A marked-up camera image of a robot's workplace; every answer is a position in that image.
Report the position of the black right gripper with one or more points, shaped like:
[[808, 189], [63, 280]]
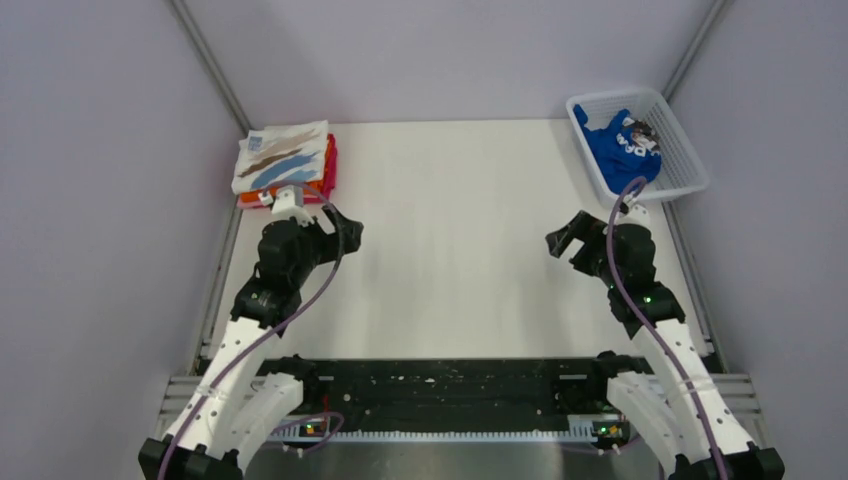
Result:
[[585, 227]]

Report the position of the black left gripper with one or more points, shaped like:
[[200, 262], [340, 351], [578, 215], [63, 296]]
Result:
[[329, 239]]

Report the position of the blue printed t-shirt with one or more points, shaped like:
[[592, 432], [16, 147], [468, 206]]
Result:
[[625, 149]]

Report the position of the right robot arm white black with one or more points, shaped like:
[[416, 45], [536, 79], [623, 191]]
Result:
[[674, 405]]

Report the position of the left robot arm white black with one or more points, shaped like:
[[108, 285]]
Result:
[[225, 422]]

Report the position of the orange folded t-shirt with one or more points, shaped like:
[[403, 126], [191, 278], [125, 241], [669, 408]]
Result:
[[318, 179]]

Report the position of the pink folded t-shirt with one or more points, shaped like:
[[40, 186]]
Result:
[[328, 182]]

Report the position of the white folded printed t-shirt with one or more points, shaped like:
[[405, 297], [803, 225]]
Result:
[[281, 153]]

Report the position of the white plastic basket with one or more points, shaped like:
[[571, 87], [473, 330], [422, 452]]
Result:
[[681, 171]]

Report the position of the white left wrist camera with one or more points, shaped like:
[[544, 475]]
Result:
[[286, 203]]

